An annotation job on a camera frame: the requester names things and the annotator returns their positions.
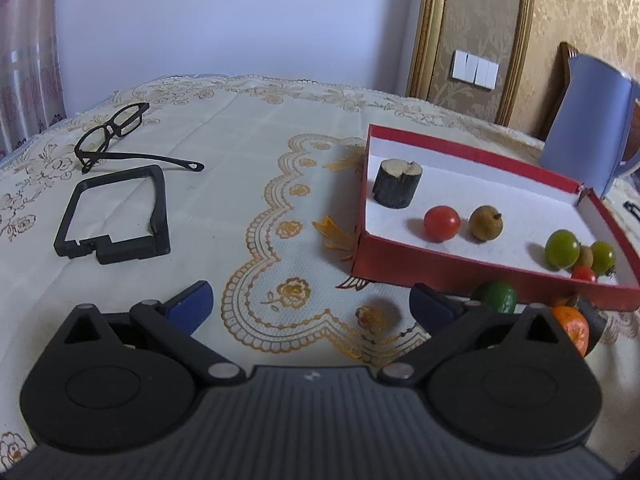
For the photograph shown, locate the white wall switch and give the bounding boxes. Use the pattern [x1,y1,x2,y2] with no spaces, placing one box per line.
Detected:
[450,50,499,90]

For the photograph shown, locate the red cherry tomato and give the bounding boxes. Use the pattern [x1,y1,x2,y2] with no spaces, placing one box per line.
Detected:
[423,205,461,243]
[570,266,597,283]

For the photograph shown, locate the gold picture frame moulding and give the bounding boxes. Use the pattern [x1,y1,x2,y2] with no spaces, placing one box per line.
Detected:
[400,0,534,126]

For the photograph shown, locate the red shallow cardboard box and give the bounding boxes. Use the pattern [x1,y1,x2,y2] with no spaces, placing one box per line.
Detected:
[352,125,639,311]

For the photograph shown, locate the black rectangular frame right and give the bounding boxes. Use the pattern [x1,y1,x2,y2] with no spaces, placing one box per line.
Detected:
[623,200,640,221]

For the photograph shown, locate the lace embroidered tablecloth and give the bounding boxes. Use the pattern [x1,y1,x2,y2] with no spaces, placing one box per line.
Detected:
[1,76,639,479]

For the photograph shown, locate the black rectangular frame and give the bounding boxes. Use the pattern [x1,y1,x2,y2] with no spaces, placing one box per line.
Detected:
[623,200,640,221]
[53,165,171,264]

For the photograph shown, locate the green tomato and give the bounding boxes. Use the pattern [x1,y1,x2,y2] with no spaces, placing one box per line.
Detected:
[590,240,616,276]
[544,230,580,270]

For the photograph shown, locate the black rectangular frame left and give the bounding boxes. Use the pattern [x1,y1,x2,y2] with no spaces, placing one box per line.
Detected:
[53,165,171,264]

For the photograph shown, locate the small green cucumber piece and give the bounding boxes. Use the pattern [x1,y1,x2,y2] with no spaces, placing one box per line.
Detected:
[471,282,518,314]

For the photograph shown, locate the orange mandarin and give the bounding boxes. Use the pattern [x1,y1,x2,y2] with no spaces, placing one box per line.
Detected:
[550,306,590,358]

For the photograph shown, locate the black eyeglasses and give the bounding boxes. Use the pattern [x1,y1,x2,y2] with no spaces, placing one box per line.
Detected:
[74,102,205,174]

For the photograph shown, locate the pink patterned curtain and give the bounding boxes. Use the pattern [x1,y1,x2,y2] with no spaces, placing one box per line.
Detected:
[0,0,66,156]

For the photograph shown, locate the blue electric kettle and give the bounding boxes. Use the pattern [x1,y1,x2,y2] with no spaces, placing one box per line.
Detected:
[539,54,639,197]

